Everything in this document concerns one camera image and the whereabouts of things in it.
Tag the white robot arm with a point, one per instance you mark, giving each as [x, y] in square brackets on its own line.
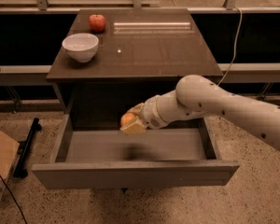
[195, 97]

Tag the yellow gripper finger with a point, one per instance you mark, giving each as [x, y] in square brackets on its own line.
[136, 109]
[134, 126]

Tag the white window ledge rail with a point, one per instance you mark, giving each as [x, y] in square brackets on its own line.
[26, 75]

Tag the cardboard box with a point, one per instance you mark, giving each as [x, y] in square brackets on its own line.
[8, 152]

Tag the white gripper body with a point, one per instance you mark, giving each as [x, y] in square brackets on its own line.
[150, 112]

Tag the dark grey cabinet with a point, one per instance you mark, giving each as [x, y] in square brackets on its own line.
[140, 54]

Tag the black metal bar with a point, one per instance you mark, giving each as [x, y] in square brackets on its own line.
[24, 148]

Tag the open grey top drawer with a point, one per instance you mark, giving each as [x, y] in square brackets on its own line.
[92, 153]

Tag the orange fruit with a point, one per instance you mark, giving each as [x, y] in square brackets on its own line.
[127, 119]

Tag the red apple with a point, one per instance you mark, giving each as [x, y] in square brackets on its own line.
[97, 23]

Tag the white ceramic bowl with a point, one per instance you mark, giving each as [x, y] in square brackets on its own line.
[81, 47]

